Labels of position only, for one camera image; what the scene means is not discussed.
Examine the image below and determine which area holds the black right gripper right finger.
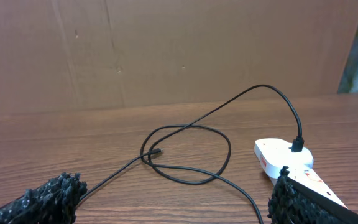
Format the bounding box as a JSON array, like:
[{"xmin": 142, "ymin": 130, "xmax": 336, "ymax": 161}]
[{"xmin": 268, "ymin": 166, "xmax": 358, "ymax": 224}]

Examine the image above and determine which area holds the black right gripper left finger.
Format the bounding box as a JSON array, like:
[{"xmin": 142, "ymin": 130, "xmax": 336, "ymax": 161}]
[{"xmin": 0, "ymin": 172, "xmax": 88, "ymax": 224}]

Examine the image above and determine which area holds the black USB charging cable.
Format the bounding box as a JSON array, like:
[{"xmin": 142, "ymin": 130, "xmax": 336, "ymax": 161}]
[{"xmin": 76, "ymin": 84, "xmax": 305, "ymax": 224}]

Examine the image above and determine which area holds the white power strip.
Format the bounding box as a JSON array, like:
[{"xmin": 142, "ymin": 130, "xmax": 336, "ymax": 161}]
[{"xmin": 262, "ymin": 164, "xmax": 347, "ymax": 208}]

